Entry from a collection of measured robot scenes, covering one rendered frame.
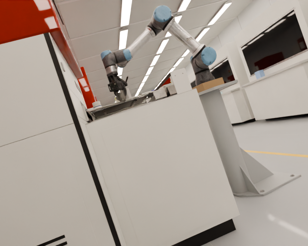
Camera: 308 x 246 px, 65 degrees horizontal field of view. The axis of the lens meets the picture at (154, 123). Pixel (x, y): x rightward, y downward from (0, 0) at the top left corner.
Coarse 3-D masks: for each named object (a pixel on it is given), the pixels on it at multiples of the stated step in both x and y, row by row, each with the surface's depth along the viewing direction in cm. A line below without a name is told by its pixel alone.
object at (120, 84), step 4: (116, 72) 157; (108, 76) 154; (112, 76) 156; (116, 76) 159; (112, 80) 156; (116, 80) 158; (108, 84) 155; (112, 84) 154; (116, 84) 153; (120, 84) 157; (112, 88) 154; (116, 88) 154; (120, 88) 155
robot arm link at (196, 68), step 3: (192, 57) 181; (192, 60) 182; (195, 60) 177; (192, 63) 183; (195, 63) 178; (192, 66) 185; (195, 66) 180; (198, 66) 177; (195, 69) 182; (198, 69) 180; (201, 69) 179; (195, 72) 183
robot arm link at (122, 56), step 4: (116, 52) 158; (120, 52) 157; (124, 52) 158; (128, 52) 158; (116, 56) 156; (120, 56) 157; (124, 56) 158; (128, 56) 158; (116, 60) 157; (120, 60) 158; (124, 60) 159; (128, 60) 161
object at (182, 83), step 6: (174, 72) 137; (180, 72) 138; (174, 78) 137; (180, 78) 137; (186, 78) 138; (174, 84) 137; (180, 84) 137; (186, 84) 138; (180, 90) 137; (186, 90) 138
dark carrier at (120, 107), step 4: (140, 100) 165; (120, 104) 152; (124, 104) 159; (128, 104) 166; (136, 104) 183; (108, 108) 151; (112, 108) 158; (116, 108) 165; (120, 108) 173; (124, 108) 181; (96, 112) 150; (100, 112) 156; (108, 112) 171; (96, 116) 170
